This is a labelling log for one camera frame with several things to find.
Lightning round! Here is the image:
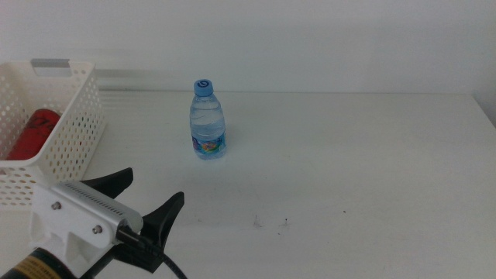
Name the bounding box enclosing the red cola can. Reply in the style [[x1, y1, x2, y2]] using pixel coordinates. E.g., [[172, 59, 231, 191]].
[[5, 108, 62, 162]]

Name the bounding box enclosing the small water bottle blue cap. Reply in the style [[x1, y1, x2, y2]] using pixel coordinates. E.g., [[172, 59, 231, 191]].
[[188, 78, 227, 161]]

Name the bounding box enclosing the white perforated plastic basket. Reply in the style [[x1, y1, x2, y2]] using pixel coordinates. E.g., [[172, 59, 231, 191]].
[[0, 57, 106, 210]]

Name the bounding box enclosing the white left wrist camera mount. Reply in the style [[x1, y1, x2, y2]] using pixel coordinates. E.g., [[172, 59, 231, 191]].
[[29, 180, 144, 278]]

